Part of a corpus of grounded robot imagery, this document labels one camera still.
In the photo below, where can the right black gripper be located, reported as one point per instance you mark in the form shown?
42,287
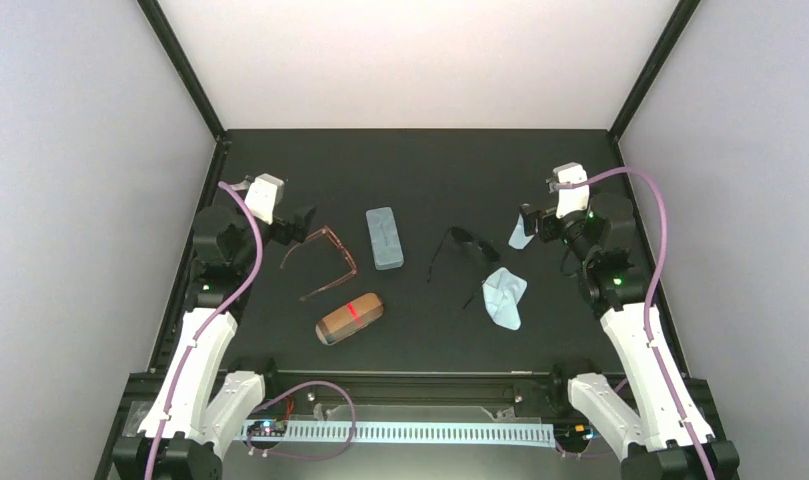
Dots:
536,223

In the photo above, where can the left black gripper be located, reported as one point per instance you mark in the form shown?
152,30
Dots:
302,226

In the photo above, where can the light blue cleaning cloth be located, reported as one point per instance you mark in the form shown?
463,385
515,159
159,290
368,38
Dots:
502,291

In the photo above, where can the brown plaid glasses case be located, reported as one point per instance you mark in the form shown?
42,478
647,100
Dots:
349,319

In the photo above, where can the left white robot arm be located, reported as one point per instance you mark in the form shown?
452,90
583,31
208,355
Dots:
194,419

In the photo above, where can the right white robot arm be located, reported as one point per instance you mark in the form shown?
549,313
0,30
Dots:
661,433

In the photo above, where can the brown translucent sunglasses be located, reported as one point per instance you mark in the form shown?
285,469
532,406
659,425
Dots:
317,267

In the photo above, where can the black sunglasses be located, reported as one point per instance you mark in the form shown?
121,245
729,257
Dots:
469,240

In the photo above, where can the blue-grey glasses case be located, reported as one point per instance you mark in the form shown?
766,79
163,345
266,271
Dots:
385,242

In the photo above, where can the left small circuit board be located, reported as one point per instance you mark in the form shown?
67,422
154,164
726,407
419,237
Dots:
266,428

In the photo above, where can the small circuit board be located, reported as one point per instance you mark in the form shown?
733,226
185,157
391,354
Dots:
578,431
266,428

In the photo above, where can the right small circuit board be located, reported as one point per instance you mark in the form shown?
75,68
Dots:
578,431

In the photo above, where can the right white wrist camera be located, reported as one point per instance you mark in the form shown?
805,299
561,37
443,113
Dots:
568,183

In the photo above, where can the black front frame rail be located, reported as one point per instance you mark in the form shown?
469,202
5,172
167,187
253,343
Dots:
504,397

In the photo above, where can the left black frame post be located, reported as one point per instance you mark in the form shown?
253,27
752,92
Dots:
171,45

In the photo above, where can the black frame post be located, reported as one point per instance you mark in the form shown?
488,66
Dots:
665,44
171,45

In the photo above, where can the white slotted cable duct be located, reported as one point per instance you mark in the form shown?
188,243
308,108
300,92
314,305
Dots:
451,433

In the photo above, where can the right black frame post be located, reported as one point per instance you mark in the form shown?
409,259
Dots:
665,44

